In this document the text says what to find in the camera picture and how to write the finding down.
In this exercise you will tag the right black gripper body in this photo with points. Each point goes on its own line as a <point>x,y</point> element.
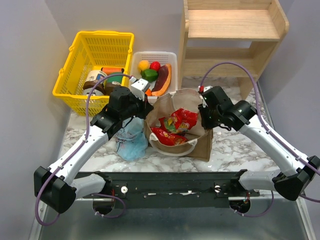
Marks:
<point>205,116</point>

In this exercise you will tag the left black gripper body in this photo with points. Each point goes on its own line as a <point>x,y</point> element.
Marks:
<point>144,108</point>

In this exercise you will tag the brown burlap tote bag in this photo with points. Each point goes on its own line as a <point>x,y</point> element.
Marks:
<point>199,140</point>

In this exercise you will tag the green toy bell pepper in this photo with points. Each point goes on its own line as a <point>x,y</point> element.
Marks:
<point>149,75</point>

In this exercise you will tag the light blue plastic bag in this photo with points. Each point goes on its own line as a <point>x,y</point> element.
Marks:
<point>131,142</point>

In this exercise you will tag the orange toy fruit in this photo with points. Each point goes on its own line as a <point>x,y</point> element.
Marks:
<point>143,65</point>

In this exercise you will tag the red assorted candy bag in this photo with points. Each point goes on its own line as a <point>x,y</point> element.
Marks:
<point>167,138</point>

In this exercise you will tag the red toy fruit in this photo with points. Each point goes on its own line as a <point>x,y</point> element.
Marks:
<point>155,66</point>

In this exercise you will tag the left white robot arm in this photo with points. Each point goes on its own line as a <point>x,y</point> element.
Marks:
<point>56,185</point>

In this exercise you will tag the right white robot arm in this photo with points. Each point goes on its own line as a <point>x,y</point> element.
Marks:
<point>295,169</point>

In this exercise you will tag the green brown-lid jar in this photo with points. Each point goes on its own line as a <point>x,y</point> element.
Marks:
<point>112,82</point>

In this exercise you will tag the white small cup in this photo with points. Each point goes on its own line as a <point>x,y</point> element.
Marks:
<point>88,91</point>

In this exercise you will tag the white brown-lid jar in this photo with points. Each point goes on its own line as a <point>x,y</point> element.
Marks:
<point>93,77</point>

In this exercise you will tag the white plastic tray basket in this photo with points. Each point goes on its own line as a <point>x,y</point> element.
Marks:
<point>162,57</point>

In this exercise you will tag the yellow plastic shopping basket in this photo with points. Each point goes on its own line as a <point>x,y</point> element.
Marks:
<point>89,52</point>

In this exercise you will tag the wooden shelf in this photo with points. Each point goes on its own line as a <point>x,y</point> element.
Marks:
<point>247,32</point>

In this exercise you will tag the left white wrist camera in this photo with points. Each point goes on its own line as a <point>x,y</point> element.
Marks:
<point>138,87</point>

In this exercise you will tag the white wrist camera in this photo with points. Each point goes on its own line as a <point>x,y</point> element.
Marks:
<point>138,87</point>
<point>202,89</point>

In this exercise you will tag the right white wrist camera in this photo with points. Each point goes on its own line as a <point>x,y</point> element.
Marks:
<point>202,89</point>

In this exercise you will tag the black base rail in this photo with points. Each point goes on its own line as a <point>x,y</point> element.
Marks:
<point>168,190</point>

